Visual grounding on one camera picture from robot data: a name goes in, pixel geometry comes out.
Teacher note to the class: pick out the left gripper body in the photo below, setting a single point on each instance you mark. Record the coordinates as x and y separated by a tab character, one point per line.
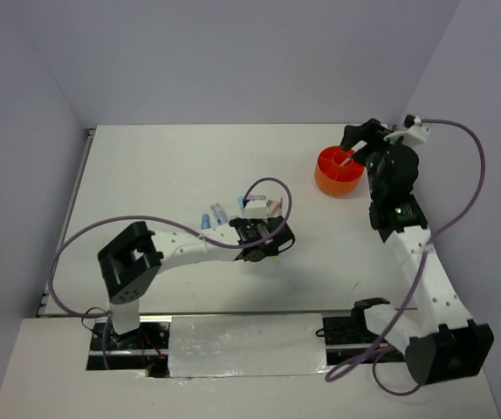
272	252

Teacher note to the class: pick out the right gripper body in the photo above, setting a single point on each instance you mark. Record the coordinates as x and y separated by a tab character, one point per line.
371	164

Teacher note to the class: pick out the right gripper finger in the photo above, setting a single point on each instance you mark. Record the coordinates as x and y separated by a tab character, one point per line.
352	135
361	151

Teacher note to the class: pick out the small blue highlighter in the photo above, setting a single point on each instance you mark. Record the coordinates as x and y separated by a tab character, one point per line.
205	222

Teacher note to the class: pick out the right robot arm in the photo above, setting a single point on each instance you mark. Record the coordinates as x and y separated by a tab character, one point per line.
432	329

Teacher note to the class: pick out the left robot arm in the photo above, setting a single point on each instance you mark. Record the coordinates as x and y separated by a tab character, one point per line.
132	260

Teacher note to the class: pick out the orange round divided container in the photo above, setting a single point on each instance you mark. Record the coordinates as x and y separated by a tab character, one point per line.
332	178

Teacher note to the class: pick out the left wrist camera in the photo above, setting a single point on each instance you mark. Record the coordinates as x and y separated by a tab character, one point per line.
255	207

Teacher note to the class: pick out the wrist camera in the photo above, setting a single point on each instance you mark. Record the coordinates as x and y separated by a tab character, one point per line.
255	207
415	132

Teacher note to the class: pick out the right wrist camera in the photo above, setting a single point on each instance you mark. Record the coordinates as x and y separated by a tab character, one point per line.
415	132

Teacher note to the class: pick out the reflective silver base plate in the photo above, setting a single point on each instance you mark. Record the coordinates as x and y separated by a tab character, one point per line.
246	346

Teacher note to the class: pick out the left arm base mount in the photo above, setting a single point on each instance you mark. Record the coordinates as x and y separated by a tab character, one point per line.
144	350

